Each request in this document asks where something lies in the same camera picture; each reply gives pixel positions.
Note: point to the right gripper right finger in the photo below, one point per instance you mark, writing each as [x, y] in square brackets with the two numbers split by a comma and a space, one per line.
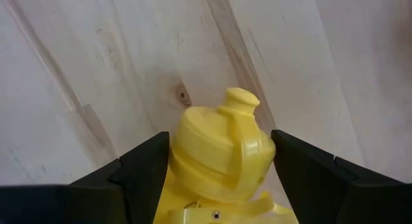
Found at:
[338, 198]

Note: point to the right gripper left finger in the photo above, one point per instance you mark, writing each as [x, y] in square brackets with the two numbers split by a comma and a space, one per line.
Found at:
[96, 201]

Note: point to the yellow plastic squeeze bottle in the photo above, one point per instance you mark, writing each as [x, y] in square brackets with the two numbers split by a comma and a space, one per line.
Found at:
[212, 153]

